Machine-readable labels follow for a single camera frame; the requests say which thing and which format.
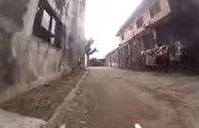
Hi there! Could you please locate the tree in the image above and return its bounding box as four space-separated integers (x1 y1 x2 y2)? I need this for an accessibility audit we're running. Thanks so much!
84 37 99 65

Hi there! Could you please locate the brown dirt road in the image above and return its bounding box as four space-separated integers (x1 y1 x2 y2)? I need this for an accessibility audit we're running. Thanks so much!
58 66 199 128

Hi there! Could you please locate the concrete kerb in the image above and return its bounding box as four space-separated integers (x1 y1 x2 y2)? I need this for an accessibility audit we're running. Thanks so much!
0 69 90 128

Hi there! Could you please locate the hanging laundry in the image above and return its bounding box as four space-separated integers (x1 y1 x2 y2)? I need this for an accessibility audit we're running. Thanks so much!
140 41 185 72

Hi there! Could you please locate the bare earth strip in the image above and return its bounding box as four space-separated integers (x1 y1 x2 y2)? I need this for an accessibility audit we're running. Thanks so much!
0 71 87 122

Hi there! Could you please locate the two-storey beige building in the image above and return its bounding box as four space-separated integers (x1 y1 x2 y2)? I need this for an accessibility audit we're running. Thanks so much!
115 0 199 75

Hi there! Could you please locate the weathered grey concrete building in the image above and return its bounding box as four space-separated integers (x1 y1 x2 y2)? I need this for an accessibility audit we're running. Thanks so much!
0 0 88 98

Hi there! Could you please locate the grey wall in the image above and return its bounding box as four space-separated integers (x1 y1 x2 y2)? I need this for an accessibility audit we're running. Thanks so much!
103 47 120 69

